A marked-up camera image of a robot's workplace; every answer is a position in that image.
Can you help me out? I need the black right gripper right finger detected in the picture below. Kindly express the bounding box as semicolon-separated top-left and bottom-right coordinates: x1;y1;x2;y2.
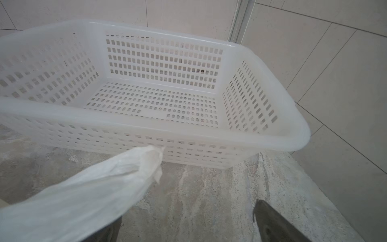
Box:
253;200;311;242

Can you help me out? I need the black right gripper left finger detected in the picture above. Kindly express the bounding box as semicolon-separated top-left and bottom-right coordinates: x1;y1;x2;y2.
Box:
82;217;122;242

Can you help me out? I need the white translucent plastic bag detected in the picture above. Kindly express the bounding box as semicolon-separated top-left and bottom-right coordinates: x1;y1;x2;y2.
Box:
1;146;164;242

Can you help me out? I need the white perforated plastic basket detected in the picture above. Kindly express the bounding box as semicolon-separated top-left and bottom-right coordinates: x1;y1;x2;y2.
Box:
1;20;310;169

